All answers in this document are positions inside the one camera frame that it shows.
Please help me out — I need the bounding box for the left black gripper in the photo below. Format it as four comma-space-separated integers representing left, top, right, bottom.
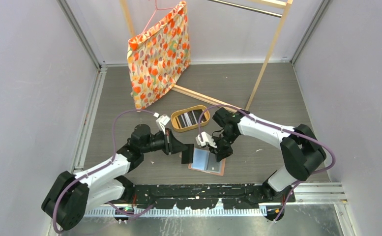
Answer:
141, 127, 187, 155

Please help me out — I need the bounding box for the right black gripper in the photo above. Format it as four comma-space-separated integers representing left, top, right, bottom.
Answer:
207, 130, 239, 162

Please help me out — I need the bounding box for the dark credit card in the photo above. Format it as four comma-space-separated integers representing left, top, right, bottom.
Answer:
206, 155, 224, 173

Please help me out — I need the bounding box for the pink leather card holder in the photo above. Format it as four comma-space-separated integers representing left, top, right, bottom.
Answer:
188, 148, 226, 176

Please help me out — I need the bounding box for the tan oval card tray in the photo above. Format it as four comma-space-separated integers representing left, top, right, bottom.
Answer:
171, 105, 207, 133

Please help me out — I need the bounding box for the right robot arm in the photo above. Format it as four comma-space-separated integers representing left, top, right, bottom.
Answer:
204, 108, 326, 202

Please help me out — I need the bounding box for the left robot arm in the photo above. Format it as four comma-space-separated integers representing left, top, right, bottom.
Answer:
41, 124, 194, 231

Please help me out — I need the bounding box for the stack of credit cards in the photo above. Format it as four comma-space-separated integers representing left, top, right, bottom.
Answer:
175, 109, 203, 128

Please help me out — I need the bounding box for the floral orange fabric bag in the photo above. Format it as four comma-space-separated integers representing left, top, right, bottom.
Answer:
127, 1, 191, 109

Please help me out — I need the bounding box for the wooden clothes rack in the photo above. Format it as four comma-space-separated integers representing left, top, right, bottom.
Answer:
119, 0, 294, 112

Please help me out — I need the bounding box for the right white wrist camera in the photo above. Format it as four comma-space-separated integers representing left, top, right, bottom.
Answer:
196, 131, 217, 148

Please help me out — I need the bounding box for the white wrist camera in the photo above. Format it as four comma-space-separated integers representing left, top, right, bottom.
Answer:
153, 112, 170, 134
196, 131, 217, 148

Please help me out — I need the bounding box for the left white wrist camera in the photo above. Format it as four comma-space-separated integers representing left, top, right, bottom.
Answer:
153, 112, 170, 134

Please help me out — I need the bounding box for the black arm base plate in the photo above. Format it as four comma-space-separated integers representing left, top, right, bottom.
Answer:
102, 183, 295, 211

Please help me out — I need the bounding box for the pink wire hanger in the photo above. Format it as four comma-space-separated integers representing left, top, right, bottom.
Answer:
142, 0, 175, 33

